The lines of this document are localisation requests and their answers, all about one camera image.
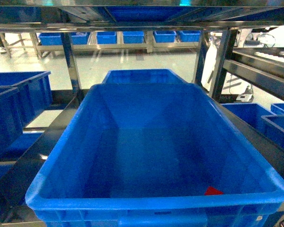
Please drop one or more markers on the red toy block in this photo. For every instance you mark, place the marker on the red toy block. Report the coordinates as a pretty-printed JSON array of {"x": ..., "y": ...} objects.
[{"x": 212, "y": 191}]

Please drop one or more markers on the large blue target crate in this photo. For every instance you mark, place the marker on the large blue target crate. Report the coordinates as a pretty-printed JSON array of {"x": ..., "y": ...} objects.
[{"x": 143, "y": 155}]

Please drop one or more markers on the blue crate behind target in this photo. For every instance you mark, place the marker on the blue crate behind target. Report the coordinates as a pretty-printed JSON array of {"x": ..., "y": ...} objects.
[{"x": 145, "y": 76}]

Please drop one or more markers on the steel flow rack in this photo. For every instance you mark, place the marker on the steel flow rack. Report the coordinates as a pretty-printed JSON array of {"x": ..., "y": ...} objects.
[{"x": 129, "y": 15}]

